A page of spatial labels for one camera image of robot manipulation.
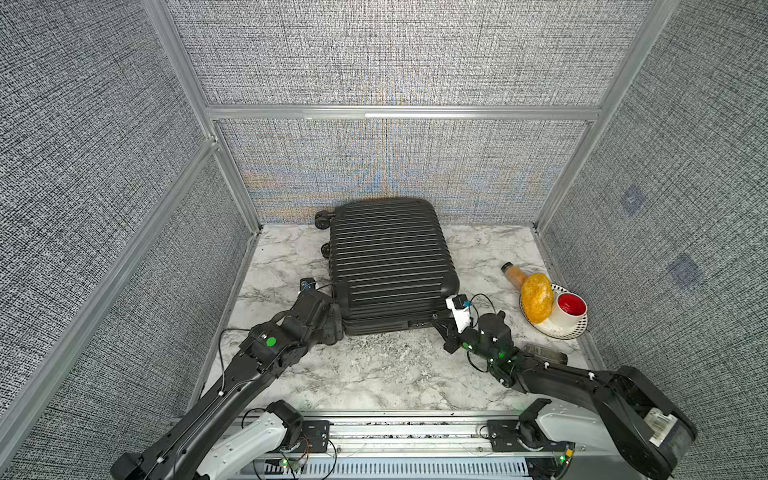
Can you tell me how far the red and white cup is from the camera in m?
0.89

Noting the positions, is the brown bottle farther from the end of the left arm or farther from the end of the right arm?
the end of the left arm

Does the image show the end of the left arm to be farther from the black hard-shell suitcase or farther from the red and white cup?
the red and white cup

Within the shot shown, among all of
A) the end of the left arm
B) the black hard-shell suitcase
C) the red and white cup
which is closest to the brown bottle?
the red and white cup

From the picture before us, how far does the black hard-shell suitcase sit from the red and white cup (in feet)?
1.14

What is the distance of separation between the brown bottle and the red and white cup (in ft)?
0.43

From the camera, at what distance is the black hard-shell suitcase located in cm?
78

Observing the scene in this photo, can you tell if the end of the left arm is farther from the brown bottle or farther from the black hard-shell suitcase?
the brown bottle

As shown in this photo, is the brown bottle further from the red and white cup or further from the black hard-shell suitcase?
the black hard-shell suitcase

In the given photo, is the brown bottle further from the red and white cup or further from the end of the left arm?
the end of the left arm

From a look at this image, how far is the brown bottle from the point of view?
1020mm

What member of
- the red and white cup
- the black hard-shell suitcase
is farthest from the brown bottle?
the black hard-shell suitcase

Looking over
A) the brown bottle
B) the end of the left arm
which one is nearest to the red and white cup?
the brown bottle

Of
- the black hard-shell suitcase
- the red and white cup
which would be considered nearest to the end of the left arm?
the black hard-shell suitcase

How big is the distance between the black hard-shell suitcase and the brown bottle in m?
0.30
